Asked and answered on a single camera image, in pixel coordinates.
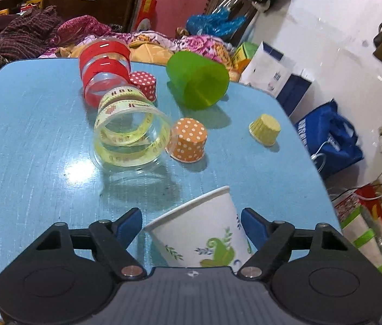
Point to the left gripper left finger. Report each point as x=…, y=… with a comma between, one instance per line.
x=111, y=240

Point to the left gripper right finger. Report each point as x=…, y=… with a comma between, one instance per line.
x=271, y=240

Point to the white paper cup green print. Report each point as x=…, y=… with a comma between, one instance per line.
x=204, y=232

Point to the green plastic cup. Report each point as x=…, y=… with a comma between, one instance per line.
x=196, y=82

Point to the clear jar yellow tape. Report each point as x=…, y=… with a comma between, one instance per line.
x=129, y=131

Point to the yellow cupcake liner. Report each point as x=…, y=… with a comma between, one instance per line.
x=265, y=130

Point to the blue tote bag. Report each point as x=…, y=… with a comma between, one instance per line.
x=330, y=139

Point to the orange polka dot cupcake liner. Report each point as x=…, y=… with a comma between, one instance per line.
x=188, y=141

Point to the red polka dot cupcake liner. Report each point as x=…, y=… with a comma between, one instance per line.
x=146, y=83

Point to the white navy paper bag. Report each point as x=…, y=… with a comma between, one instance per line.
x=270, y=72

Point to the clear jar red tape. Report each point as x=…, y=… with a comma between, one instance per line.
x=103, y=64

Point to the pink floral blanket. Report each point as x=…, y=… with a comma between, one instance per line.
x=147, y=46

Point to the blue plastic bag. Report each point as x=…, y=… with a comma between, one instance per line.
x=219, y=24

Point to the dark striped clothing pile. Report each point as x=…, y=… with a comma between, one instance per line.
x=27, y=36

